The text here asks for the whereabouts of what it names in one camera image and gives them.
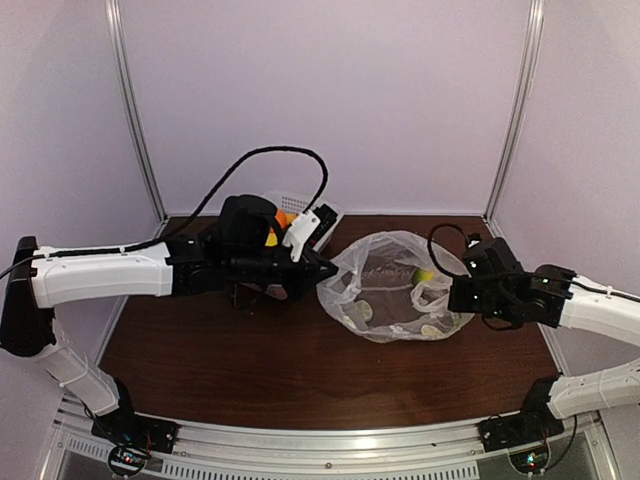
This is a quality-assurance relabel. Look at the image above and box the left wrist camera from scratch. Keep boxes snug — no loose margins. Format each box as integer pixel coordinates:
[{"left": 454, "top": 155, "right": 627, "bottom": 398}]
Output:
[{"left": 282, "top": 203, "right": 342, "bottom": 263}]

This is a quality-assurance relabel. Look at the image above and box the clear printed plastic bag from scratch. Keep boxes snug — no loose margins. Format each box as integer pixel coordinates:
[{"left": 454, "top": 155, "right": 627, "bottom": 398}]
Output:
[{"left": 317, "top": 230, "right": 473, "bottom": 343}]

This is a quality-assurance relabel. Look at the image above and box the yellow fruit in basket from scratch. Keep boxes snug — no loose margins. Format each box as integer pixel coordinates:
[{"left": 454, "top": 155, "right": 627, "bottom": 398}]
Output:
[{"left": 265, "top": 229, "right": 279, "bottom": 247}]

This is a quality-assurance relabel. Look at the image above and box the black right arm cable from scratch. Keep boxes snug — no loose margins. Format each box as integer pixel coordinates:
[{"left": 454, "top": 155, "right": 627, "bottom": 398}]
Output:
[{"left": 428, "top": 223, "right": 576, "bottom": 331}]

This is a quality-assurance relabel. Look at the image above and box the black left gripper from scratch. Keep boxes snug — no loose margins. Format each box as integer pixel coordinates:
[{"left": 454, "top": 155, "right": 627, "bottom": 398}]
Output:
[{"left": 227, "top": 243, "right": 338, "bottom": 301}]

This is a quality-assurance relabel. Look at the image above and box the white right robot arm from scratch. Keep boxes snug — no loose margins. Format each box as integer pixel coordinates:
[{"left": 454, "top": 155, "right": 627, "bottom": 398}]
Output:
[{"left": 448, "top": 236, "right": 639, "bottom": 442}]

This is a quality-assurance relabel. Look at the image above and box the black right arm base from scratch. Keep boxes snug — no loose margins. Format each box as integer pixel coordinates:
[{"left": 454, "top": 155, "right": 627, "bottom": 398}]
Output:
[{"left": 478, "top": 377, "right": 565, "bottom": 477}]

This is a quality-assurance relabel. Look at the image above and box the left aluminium corner post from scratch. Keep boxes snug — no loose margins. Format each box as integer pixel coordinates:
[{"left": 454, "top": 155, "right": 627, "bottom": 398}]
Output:
[{"left": 104, "top": 0, "right": 167, "bottom": 222}]

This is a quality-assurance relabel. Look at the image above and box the aluminium corner post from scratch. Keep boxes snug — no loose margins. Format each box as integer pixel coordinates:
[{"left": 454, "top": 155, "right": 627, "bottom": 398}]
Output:
[
  {"left": 483, "top": 0, "right": 545, "bottom": 226},
  {"left": 104, "top": 0, "right": 167, "bottom": 222}
]

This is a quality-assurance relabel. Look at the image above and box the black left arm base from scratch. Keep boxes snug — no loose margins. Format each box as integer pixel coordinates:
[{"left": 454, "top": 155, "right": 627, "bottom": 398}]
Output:
[{"left": 84, "top": 379, "right": 179, "bottom": 479}]

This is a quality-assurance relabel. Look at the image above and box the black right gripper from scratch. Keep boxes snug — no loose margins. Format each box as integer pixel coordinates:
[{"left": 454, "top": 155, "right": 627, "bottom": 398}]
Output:
[{"left": 448, "top": 275, "right": 516, "bottom": 322}]

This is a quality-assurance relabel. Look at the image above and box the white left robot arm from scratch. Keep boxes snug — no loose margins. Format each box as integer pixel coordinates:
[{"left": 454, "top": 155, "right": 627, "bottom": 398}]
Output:
[{"left": 1, "top": 195, "right": 341, "bottom": 444}]

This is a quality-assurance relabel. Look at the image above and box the white perforated plastic basket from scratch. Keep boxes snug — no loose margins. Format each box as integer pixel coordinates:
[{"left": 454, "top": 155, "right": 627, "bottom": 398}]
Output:
[{"left": 264, "top": 190, "right": 345, "bottom": 251}]

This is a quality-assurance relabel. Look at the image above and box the orange fruit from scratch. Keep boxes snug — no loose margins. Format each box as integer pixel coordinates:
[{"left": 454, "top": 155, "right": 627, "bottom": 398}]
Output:
[{"left": 275, "top": 210, "right": 297, "bottom": 229}]

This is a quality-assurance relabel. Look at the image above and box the right aluminium corner post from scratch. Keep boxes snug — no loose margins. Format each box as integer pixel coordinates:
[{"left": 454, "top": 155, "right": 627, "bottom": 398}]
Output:
[{"left": 483, "top": 0, "right": 545, "bottom": 226}]

